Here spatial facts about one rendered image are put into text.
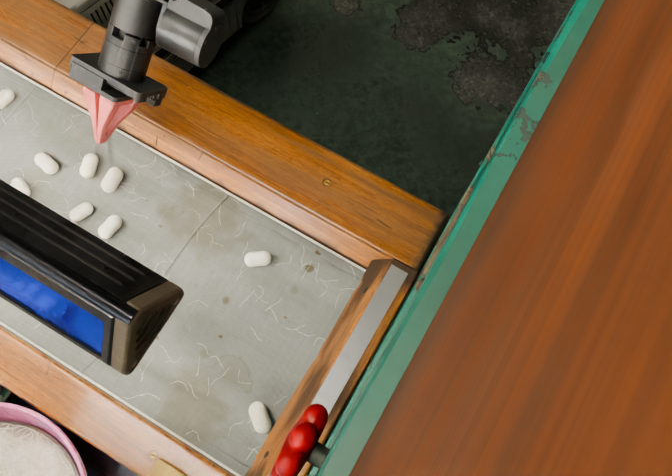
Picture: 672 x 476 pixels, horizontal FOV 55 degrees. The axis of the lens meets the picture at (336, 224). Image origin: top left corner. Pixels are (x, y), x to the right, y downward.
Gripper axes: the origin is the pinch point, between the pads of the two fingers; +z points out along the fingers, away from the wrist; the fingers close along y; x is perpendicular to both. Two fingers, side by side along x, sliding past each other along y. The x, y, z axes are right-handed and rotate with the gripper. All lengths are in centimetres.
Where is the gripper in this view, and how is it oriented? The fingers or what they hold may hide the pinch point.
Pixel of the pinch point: (101, 136)
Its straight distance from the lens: 89.0
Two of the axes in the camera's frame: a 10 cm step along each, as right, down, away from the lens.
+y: 8.6, 4.9, -1.4
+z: -4.0, 8.2, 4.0
